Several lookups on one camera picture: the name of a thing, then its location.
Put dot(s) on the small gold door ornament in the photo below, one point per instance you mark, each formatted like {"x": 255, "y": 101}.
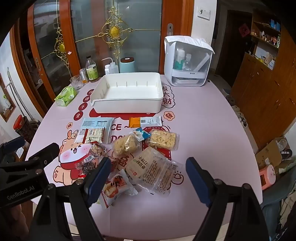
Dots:
{"x": 62, "y": 46}

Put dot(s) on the pink plastic container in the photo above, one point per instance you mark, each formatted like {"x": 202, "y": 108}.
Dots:
{"x": 267, "y": 177}

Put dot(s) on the red hanging knot ornament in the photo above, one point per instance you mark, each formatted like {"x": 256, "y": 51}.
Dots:
{"x": 244, "y": 31}

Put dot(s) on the wooden framed glass door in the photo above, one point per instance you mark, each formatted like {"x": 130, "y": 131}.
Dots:
{"x": 143, "y": 51}
{"x": 41, "y": 34}

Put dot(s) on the small white pill bottle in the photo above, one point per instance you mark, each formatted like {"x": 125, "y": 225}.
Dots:
{"x": 107, "y": 70}

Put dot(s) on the red lid container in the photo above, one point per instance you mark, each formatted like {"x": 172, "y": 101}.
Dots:
{"x": 19, "y": 122}

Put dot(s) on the white countertop appliance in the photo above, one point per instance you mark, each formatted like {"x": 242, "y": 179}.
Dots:
{"x": 172, "y": 58}

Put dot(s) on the clear squeeze wash bottle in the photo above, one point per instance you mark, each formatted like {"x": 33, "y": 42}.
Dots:
{"x": 113, "y": 68}

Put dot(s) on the red striped snack packet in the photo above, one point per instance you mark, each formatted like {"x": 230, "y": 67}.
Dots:
{"x": 94, "y": 135}

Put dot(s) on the small blue white packet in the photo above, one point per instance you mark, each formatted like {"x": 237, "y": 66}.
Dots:
{"x": 141, "y": 134}

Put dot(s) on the silver metal can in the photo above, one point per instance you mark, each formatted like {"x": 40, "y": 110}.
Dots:
{"x": 84, "y": 75}

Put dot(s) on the green tissue pack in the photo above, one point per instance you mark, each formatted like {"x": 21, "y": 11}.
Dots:
{"x": 66, "y": 96}

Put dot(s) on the red white snack packet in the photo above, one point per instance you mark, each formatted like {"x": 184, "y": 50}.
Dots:
{"x": 118, "y": 187}

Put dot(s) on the large clear cracker packet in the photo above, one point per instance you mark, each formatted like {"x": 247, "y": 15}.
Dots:
{"x": 152, "y": 170}

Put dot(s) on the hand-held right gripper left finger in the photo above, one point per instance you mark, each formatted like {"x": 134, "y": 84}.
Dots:
{"x": 100, "y": 180}

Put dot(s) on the dark snack packet barcode label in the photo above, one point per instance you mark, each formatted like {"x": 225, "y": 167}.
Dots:
{"x": 89, "y": 164}

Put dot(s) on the clear drinking glass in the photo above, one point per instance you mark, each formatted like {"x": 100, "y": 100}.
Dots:
{"x": 76, "y": 83}

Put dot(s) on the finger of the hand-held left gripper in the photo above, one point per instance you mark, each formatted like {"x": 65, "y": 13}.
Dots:
{"x": 13, "y": 143}
{"x": 46, "y": 150}

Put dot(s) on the clear bag of yellow puffs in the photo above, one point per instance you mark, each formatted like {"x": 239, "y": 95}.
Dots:
{"x": 126, "y": 144}
{"x": 163, "y": 140}

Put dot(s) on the large gold door ornament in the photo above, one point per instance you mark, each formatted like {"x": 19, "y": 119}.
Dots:
{"x": 114, "y": 31}

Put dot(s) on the white light switch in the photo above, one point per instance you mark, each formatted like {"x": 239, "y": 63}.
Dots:
{"x": 204, "y": 12}

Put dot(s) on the teal canister brown lid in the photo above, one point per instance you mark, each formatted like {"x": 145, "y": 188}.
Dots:
{"x": 127, "y": 66}

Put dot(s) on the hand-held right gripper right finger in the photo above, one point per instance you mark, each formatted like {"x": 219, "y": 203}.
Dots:
{"x": 197, "y": 179}

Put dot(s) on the orange white bar packet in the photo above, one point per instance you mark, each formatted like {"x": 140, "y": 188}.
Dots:
{"x": 144, "y": 121}

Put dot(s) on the clear bottle green label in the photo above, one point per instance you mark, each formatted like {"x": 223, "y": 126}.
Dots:
{"x": 92, "y": 71}

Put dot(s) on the grey blue chair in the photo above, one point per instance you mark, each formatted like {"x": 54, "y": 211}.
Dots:
{"x": 275, "y": 215}

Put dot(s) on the wooden cabinet with shelves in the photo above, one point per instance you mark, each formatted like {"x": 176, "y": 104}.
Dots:
{"x": 266, "y": 97}

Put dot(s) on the white plastic bin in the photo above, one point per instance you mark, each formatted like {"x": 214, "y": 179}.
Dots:
{"x": 127, "y": 102}

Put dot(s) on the cardboard box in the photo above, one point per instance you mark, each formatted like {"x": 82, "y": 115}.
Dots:
{"x": 268, "y": 153}

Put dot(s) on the light blue snack packet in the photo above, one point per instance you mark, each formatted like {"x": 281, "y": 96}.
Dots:
{"x": 97, "y": 122}

